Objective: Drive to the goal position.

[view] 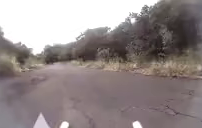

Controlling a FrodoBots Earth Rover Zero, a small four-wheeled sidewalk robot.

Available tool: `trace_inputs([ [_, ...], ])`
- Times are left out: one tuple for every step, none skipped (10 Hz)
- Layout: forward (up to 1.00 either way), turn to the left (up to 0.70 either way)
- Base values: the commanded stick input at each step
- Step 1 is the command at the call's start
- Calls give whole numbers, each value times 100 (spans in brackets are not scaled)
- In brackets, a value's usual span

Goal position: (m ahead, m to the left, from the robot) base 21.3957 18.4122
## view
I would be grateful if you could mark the row of trees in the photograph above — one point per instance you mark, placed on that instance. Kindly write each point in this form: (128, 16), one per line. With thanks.
(5, 45)
(149, 36)

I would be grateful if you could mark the robot's own part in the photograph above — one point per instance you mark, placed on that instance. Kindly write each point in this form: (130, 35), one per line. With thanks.
(137, 124)
(64, 125)

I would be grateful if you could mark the grey cracked asphalt road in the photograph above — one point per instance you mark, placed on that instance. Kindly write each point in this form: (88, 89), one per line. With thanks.
(99, 93)

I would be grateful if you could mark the dry grass verge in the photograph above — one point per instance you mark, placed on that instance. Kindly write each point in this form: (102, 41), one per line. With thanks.
(5, 65)
(169, 67)

